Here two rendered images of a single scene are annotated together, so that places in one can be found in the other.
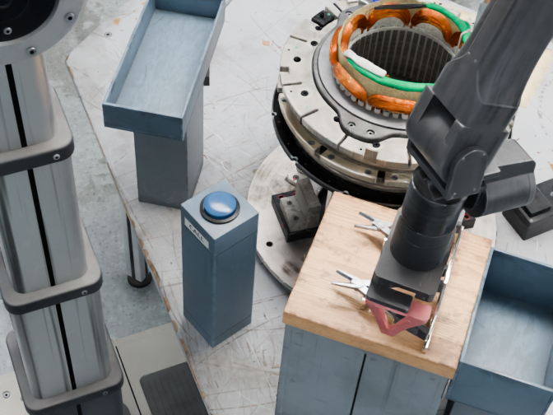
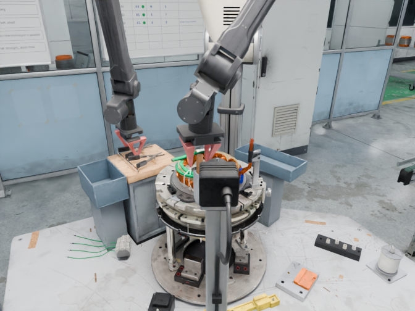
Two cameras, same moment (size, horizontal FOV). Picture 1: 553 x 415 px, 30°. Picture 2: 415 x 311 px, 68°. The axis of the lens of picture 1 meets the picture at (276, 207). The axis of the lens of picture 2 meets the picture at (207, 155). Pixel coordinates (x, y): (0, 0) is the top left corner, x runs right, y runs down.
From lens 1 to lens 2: 1.74 m
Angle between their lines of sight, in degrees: 91
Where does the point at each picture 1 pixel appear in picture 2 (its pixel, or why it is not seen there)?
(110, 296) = not seen: outside the picture
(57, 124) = (225, 107)
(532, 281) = (109, 190)
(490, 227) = (168, 286)
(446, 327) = (117, 160)
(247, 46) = (339, 269)
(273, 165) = (252, 237)
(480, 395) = (100, 173)
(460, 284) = (124, 166)
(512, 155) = (113, 100)
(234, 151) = (270, 237)
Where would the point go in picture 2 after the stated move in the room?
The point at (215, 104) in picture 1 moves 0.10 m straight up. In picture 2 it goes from (300, 242) to (304, 220)
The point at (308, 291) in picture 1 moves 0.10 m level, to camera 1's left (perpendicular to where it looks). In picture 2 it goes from (155, 147) to (173, 139)
